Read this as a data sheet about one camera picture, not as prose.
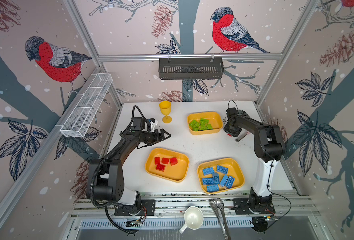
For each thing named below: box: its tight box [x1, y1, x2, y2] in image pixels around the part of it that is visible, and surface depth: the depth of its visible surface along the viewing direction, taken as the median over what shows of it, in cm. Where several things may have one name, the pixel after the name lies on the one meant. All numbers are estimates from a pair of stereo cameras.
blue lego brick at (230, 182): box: [225, 176, 235, 189], surface depth 81 cm
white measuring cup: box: [179, 206, 204, 234], surface depth 71 cm
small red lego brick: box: [154, 156, 160, 165], surface depth 92 cm
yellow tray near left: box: [145, 147, 190, 183], surface depth 89 cm
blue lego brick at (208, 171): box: [202, 167, 215, 176], surface depth 86 cm
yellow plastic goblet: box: [159, 100, 173, 124], surface depth 106 cm
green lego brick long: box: [189, 119, 201, 131], surface depth 109 cm
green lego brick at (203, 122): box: [199, 118, 210, 127], surface depth 109 cm
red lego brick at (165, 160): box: [161, 157, 170, 165], surface depth 91 cm
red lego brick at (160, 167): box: [156, 164, 166, 172], surface depth 88 cm
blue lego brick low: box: [206, 184, 220, 193], surface depth 81 cm
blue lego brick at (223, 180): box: [219, 174, 229, 187], surface depth 81 cm
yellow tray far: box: [187, 111, 223, 136], surface depth 111 cm
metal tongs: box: [209, 198, 232, 240], surface depth 70 cm
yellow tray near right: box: [197, 157, 245, 194], surface depth 86 cm
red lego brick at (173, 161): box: [169, 157, 178, 166], surface depth 91 cm
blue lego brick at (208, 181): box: [202, 177, 215, 185], surface depth 83 cm
